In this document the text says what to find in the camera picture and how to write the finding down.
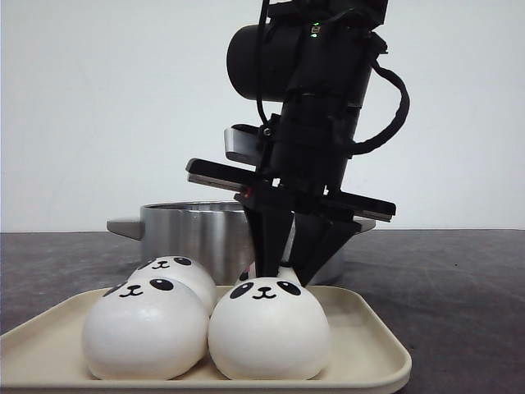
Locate cream plastic tray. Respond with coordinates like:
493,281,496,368
1,286,412,393

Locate stainless steel steamer pot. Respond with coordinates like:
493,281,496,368
107,198,376,286

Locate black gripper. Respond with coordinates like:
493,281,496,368
186,94,396,286

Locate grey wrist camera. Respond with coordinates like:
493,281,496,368
224,124,270,167

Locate panda bun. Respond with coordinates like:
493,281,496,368
130,255,217,315
82,277,209,380
235,263,302,286
208,277,331,379

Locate black sleeved cable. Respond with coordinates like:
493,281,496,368
348,30,411,153

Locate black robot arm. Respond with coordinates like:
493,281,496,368
187,1,410,284

